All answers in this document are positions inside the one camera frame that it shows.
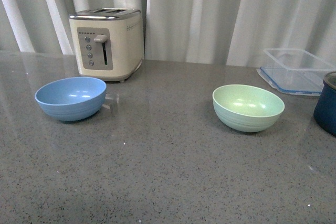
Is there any green bowl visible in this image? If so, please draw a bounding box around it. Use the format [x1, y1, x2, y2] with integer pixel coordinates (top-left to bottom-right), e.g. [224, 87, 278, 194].
[212, 84, 285, 133]

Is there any blue bowl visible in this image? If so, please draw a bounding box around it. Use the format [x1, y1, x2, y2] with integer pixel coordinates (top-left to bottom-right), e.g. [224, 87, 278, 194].
[35, 77, 107, 122]

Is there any cream two-slot toaster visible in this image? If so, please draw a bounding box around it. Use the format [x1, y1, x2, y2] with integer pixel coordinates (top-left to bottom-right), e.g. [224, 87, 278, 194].
[69, 7, 144, 82]

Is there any white curtain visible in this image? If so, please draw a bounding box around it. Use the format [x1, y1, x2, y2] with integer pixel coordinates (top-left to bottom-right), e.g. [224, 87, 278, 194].
[1, 0, 335, 66]

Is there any clear plastic container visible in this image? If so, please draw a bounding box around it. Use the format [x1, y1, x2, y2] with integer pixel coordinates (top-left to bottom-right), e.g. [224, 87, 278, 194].
[261, 48, 335, 75]

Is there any blue-rimmed container lid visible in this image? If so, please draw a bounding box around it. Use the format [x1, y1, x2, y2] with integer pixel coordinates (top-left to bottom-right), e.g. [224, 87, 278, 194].
[257, 67, 326, 96]

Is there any dark blue pot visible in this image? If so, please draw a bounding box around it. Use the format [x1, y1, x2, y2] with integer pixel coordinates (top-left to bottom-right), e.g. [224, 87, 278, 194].
[313, 71, 335, 136]

